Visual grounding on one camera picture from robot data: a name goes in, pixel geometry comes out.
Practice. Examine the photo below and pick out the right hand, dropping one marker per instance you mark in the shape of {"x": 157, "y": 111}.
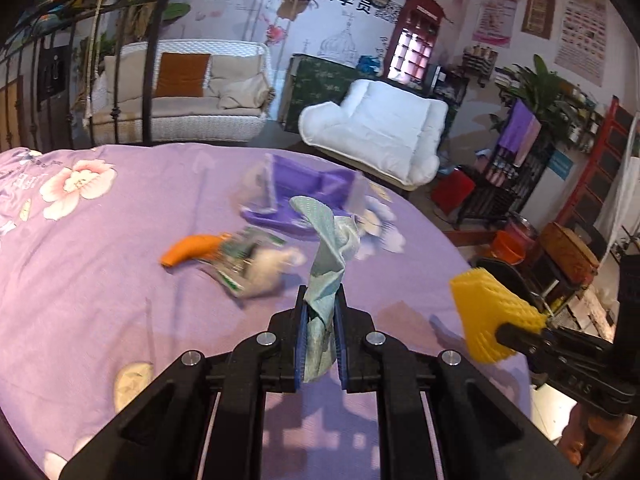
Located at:
{"x": 589, "y": 436}

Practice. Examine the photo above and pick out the red telephone booth cabinet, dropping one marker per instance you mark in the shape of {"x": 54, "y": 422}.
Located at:
{"x": 412, "y": 41}

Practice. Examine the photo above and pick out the dark green cabinet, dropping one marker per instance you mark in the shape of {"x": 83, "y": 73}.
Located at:
{"x": 310, "y": 81}

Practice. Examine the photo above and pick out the black metal bed frame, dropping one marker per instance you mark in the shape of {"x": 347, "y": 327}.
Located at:
{"x": 63, "y": 69}

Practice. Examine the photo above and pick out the black trash bin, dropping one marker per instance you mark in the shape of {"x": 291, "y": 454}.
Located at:
{"x": 507, "y": 276}

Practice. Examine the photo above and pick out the orange carrot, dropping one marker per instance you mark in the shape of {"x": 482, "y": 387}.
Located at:
{"x": 194, "y": 247}

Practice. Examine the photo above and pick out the orange sofa cushion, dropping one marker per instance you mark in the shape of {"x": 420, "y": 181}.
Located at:
{"x": 181, "y": 75}

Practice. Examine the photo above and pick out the white wicker sofa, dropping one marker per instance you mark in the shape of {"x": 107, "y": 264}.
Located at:
{"x": 205, "y": 90}

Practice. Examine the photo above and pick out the white padded lounge chair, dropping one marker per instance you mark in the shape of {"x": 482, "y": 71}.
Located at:
{"x": 382, "y": 129}

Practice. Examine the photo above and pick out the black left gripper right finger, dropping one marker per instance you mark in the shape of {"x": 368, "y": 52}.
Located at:
{"x": 439, "y": 417}

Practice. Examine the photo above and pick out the light green cloth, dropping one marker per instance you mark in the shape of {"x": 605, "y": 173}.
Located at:
{"x": 339, "y": 241}

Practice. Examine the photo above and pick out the purple plastic package bag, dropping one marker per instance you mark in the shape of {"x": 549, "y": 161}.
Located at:
{"x": 266, "y": 190}

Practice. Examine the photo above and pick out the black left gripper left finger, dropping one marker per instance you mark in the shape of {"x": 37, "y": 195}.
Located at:
{"x": 203, "y": 417}

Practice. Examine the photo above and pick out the purple floral bed sheet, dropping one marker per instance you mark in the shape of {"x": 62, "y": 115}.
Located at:
{"x": 83, "y": 296}

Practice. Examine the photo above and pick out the black metal rack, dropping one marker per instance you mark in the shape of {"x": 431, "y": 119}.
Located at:
{"x": 501, "y": 187}

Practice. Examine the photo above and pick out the pink hanging towel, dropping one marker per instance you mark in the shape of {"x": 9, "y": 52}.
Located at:
{"x": 530, "y": 137}

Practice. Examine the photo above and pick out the wooden top rolling stool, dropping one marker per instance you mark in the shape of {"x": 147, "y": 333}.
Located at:
{"x": 560, "y": 265}

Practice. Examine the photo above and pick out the purple hanging towel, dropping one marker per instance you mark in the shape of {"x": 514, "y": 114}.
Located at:
{"x": 514, "y": 132}

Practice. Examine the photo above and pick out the red plastic stool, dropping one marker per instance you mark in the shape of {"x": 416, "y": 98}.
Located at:
{"x": 450, "y": 192}

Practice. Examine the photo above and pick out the pink plastic basin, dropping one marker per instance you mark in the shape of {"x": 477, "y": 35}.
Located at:
{"x": 521, "y": 230}

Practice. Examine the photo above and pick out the orange plastic bucket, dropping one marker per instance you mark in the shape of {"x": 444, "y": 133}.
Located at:
{"x": 507, "y": 248}

